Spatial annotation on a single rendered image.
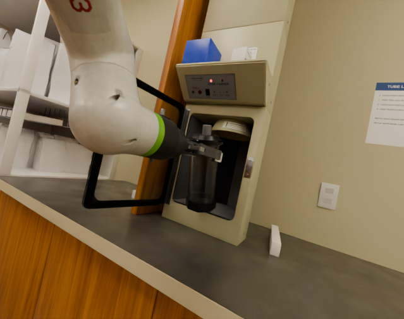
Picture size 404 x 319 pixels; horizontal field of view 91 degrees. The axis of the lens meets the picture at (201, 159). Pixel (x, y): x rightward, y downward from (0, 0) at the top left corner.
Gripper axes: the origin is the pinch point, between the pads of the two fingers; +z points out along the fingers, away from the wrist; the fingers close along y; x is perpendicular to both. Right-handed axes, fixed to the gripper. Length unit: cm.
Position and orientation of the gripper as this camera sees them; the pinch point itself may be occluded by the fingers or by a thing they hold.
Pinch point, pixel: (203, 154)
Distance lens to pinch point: 62.5
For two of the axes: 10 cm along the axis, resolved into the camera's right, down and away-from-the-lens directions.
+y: -8.7, -1.8, 4.7
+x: -2.2, 9.8, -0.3
